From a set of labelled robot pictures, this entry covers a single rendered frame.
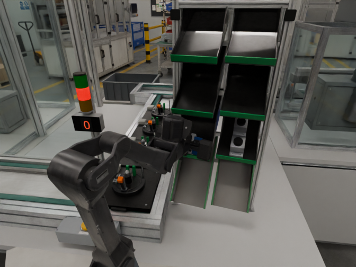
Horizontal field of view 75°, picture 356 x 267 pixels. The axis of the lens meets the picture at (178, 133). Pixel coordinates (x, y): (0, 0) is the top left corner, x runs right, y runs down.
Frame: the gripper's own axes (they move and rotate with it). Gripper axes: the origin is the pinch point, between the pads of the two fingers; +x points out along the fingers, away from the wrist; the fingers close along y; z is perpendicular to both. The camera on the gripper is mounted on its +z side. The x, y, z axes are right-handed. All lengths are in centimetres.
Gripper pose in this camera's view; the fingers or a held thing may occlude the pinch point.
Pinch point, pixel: (187, 140)
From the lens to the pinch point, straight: 78.7
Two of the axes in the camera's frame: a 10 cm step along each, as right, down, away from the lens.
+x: 3.7, -2.1, 9.0
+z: 1.5, -9.5, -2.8
